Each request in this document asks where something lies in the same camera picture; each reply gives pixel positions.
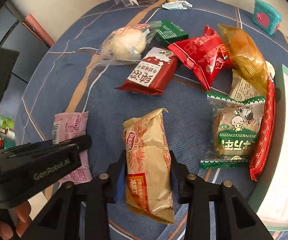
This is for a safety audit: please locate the teal rimmed white tray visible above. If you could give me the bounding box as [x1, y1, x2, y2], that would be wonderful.
[248, 65, 288, 231]

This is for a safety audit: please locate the person's left hand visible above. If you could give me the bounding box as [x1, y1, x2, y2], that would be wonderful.
[0, 200, 32, 239]

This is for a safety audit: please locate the white printed snack packet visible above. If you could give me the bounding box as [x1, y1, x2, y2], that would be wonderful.
[229, 69, 260, 101]

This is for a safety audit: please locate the clear white bun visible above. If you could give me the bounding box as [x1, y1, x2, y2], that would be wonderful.
[97, 21, 162, 66]

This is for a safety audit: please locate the small white snack wrapper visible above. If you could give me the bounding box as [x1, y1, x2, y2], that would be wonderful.
[162, 0, 193, 10]

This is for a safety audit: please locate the bright red snack bag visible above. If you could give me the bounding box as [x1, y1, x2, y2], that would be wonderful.
[168, 25, 233, 91]

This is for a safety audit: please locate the blue plaid tablecloth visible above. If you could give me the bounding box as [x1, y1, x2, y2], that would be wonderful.
[13, 0, 288, 240]

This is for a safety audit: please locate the dark red milk biscuit packet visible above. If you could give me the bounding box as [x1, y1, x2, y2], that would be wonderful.
[117, 47, 179, 96]

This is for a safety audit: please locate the orange chips packet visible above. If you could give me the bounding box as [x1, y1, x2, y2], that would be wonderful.
[123, 108, 174, 224]

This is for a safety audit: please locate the long red patterned packet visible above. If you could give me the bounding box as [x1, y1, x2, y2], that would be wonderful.
[249, 74, 276, 181]

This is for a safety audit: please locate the teal toy house box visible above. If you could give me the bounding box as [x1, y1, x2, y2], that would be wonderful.
[252, 0, 282, 36]

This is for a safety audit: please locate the green snack packet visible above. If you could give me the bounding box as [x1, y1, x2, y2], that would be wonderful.
[155, 20, 189, 47]

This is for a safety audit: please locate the green cow biscuit packet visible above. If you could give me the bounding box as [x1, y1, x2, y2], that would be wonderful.
[200, 92, 265, 169]

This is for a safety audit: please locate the yellow cake packet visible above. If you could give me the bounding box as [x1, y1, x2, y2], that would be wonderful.
[218, 24, 268, 95]

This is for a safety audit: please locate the colourful clutter on floor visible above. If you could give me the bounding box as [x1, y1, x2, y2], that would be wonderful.
[0, 115, 16, 150]

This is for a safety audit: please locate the pink snack packet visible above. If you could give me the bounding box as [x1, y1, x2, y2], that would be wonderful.
[52, 112, 92, 184]

